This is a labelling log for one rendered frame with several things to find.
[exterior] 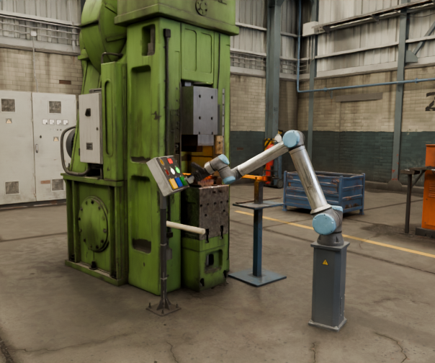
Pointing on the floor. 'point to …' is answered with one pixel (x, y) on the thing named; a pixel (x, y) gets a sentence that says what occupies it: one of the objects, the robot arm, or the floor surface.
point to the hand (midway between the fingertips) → (184, 178)
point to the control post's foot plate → (163, 308)
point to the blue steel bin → (347, 197)
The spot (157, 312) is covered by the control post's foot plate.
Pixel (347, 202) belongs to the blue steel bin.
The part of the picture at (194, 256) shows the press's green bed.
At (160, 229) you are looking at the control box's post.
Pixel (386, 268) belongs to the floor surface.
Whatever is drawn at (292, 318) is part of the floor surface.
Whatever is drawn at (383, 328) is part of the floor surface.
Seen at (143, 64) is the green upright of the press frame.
